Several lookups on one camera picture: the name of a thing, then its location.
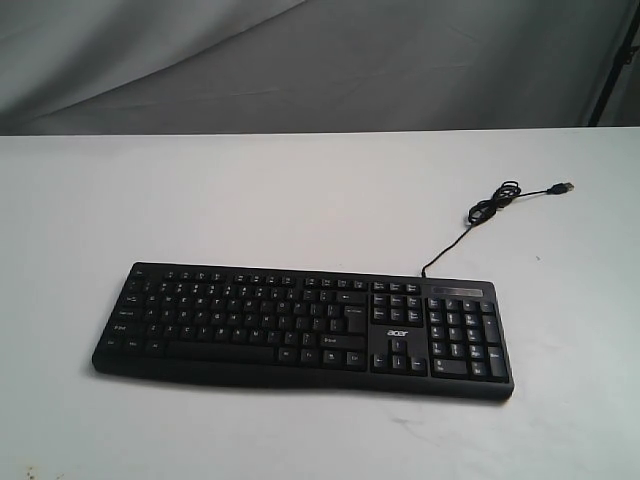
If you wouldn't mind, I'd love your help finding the black USB cable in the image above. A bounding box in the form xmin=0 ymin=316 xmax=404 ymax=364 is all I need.
xmin=420 ymin=180 xmax=576 ymax=279

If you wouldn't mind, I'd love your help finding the black acer keyboard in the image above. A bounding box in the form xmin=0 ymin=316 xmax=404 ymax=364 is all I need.
xmin=92 ymin=262 xmax=514 ymax=401

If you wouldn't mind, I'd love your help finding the grey backdrop cloth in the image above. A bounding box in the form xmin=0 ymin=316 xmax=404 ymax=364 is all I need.
xmin=1 ymin=1 xmax=636 ymax=135

